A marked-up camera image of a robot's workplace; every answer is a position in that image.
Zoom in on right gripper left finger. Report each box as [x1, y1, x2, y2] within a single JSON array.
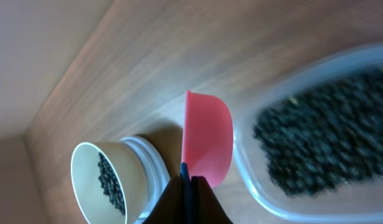
[[143, 175, 184, 224]]

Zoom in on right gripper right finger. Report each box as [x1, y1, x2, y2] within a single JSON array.
[[191, 176, 232, 224]]

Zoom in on pink scoop with blue handle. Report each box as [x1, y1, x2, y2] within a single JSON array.
[[180, 90, 234, 223]]

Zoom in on white digital kitchen scale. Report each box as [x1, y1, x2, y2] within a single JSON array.
[[121, 136, 171, 224]]

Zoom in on white plastic bowl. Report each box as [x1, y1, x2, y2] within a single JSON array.
[[70, 142, 149, 224]]

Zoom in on clear plastic container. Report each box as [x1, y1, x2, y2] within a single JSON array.
[[232, 43, 383, 223]]

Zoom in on black beans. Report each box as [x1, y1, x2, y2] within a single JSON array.
[[97, 68, 383, 216]]

